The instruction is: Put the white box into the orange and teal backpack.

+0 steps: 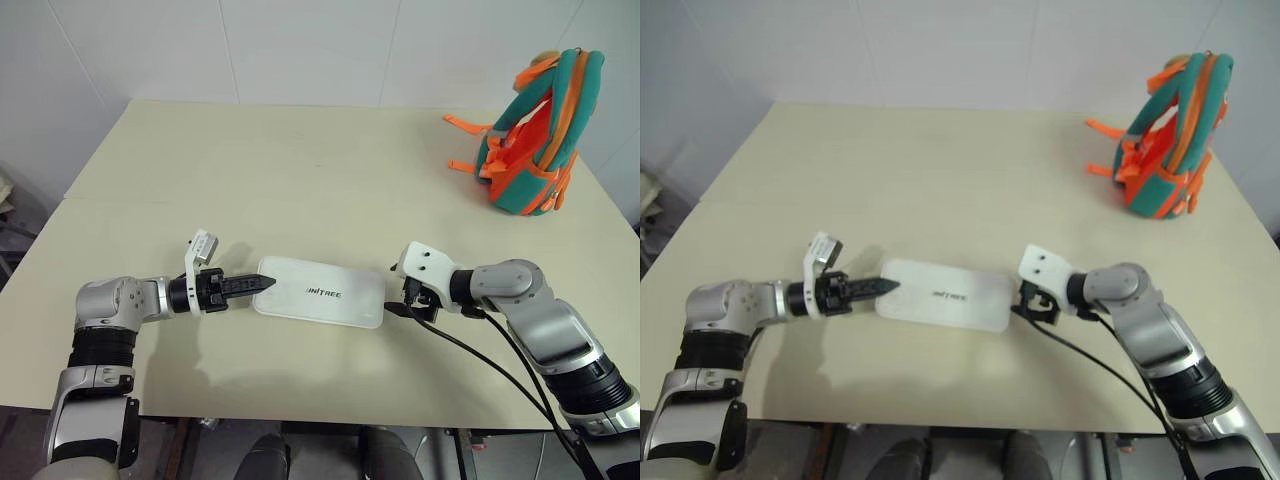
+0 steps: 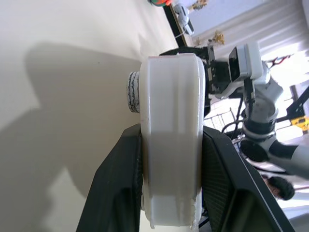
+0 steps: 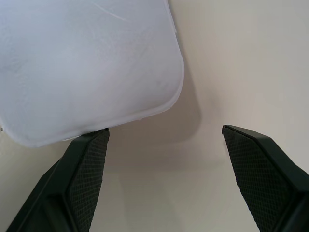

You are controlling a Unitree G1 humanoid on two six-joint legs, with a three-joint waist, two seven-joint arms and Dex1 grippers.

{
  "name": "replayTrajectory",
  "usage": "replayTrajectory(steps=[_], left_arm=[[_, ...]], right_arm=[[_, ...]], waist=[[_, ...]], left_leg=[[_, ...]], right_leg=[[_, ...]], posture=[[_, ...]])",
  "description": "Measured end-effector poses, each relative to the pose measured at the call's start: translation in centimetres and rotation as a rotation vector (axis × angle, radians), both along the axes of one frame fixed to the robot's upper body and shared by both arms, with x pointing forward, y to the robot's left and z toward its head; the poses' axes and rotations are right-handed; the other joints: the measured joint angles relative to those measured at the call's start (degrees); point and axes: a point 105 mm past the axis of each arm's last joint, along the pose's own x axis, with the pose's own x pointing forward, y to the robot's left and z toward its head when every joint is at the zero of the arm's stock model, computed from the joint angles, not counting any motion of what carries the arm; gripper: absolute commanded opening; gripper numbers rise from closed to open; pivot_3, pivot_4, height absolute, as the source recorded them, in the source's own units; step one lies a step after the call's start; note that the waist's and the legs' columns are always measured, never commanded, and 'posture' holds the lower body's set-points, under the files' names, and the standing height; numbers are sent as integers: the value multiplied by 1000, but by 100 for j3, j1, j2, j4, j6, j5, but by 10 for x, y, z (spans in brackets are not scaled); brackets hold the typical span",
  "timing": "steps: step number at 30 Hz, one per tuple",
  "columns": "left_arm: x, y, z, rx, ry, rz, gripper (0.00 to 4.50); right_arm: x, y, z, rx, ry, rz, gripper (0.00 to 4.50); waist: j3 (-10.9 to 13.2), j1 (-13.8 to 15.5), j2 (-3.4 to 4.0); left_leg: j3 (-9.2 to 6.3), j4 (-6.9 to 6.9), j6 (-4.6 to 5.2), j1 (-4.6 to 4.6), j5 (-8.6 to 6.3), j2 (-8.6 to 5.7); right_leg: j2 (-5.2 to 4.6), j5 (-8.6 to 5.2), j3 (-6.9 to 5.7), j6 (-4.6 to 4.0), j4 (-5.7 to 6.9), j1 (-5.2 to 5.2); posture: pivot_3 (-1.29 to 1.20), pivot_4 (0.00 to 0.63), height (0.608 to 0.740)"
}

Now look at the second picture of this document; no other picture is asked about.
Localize yellow and black machine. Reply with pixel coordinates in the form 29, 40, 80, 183
291, 115, 309, 133

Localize orange green toy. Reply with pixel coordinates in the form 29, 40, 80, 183
148, 0, 173, 7

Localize white and grey device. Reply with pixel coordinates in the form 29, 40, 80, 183
173, 3, 195, 36

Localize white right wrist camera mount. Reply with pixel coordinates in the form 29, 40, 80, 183
214, 42, 265, 100

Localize yellow dried flower bunch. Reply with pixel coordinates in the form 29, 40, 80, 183
208, 30, 225, 45

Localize white plastic bottle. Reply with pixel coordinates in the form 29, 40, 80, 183
126, 54, 208, 231

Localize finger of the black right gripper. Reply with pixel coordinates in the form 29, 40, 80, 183
159, 46, 209, 58

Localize person's dark-haired head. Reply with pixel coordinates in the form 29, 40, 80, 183
267, 176, 296, 201

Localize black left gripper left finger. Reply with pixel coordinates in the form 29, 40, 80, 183
76, 123, 152, 232

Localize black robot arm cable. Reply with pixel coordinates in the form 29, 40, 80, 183
222, 95, 246, 137

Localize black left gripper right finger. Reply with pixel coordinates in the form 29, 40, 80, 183
200, 125, 296, 232

